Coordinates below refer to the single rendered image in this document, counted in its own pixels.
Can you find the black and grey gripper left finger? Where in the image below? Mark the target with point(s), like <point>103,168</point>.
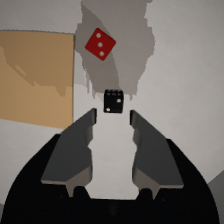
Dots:
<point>63,163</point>

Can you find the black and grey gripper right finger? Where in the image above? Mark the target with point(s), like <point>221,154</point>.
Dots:
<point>162,167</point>

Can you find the red die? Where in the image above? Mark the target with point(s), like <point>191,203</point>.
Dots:
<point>100,44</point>

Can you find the tan flat mat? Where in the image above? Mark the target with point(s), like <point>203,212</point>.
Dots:
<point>36,78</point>

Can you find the black die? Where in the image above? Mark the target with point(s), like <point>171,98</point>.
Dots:
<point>113,101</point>

